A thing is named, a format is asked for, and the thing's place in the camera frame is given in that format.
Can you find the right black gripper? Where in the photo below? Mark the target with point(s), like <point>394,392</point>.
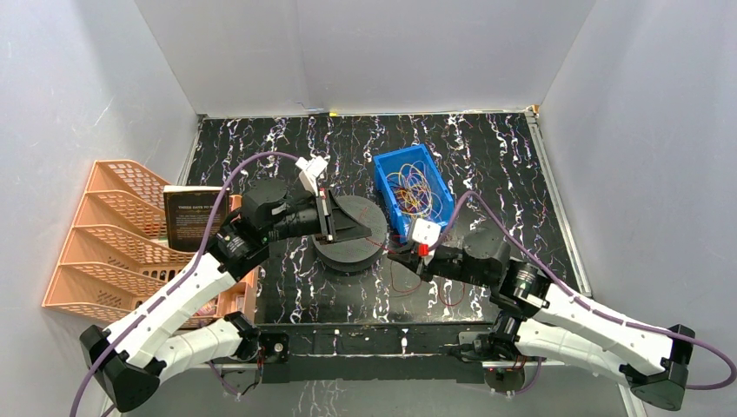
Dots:
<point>408,257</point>

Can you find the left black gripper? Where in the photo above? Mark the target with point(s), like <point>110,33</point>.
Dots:
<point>328,214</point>

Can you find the black cable spool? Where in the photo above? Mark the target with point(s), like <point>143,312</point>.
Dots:
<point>357,255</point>

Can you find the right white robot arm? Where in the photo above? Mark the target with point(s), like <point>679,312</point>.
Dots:
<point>539,319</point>

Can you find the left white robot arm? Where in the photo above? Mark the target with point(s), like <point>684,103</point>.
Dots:
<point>132,357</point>

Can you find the blue plastic bin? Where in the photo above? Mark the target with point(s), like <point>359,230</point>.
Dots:
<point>411,186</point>

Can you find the orange compartment organizer tray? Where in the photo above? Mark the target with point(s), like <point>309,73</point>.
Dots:
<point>240,296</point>

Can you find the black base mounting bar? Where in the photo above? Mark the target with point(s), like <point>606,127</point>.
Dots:
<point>441,351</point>

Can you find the dark book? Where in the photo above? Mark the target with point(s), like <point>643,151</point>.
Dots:
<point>187,210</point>

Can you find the orange mesh file rack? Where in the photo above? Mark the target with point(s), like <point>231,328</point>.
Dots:
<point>114,258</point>

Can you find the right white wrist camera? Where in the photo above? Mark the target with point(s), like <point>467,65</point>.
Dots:
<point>424,234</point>

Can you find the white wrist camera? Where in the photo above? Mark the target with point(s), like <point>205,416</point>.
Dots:
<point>424,234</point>
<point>310,171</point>

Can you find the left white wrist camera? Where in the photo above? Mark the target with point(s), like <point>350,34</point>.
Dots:
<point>310,171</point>

